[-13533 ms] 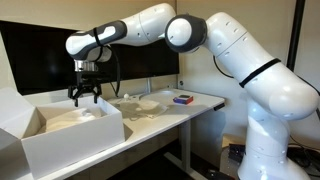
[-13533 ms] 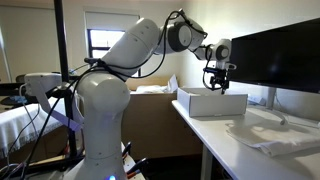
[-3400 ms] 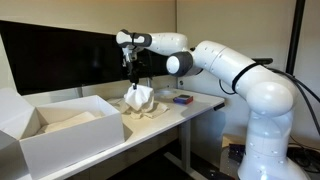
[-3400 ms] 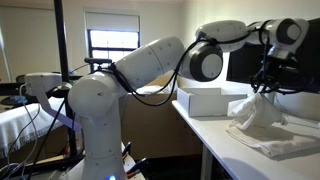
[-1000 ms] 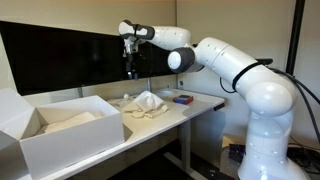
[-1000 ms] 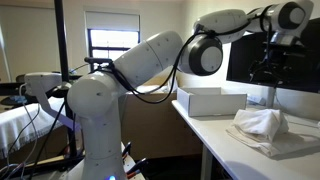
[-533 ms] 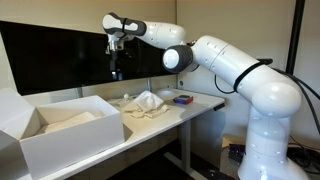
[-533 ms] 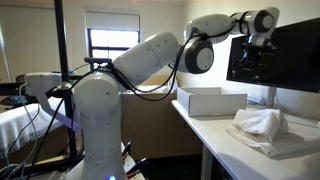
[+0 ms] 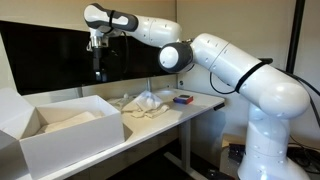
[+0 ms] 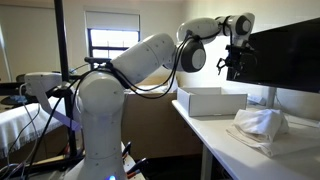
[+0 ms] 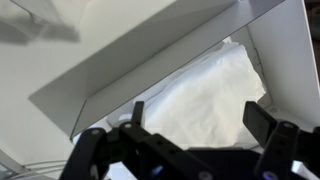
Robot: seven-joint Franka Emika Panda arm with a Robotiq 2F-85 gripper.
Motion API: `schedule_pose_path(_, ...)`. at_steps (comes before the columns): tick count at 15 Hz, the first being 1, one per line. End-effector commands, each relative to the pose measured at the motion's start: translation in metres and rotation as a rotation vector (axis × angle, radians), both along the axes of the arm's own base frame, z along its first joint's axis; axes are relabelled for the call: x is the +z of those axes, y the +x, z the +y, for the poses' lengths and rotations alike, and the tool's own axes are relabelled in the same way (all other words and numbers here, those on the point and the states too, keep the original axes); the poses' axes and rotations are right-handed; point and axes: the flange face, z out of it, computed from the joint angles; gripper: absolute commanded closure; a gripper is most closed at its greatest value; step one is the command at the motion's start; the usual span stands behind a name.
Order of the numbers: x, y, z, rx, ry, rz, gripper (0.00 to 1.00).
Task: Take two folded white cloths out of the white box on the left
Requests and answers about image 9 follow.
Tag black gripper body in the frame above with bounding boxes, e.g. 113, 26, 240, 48
92, 48, 108, 72

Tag white cardboard box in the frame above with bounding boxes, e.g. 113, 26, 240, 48
0, 87, 126, 180

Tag small red blue box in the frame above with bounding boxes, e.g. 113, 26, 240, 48
172, 94, 194, 106

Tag black box on floor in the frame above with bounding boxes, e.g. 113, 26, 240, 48
228, 143, 248, 164

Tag small white plastic object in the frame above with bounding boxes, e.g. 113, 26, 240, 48
113, 93, 132, 108

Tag grey monitor stand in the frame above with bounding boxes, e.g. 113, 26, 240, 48
145, 77, 153, 93

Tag black wide monitor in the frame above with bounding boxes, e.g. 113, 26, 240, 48
0, 19, 179, 97

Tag white desk leg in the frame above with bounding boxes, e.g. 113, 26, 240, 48
164, 119, 208, 180

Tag black desk control panel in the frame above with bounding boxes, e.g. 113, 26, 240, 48
213, 102, 226, 112

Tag black vertical pole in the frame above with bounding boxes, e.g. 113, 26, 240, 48
285, 0, 306, 76

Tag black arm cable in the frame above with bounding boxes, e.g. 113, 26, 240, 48
209, 59, 320, 128

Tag black floor cables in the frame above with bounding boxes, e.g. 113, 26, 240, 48
288, 143, 320, 176

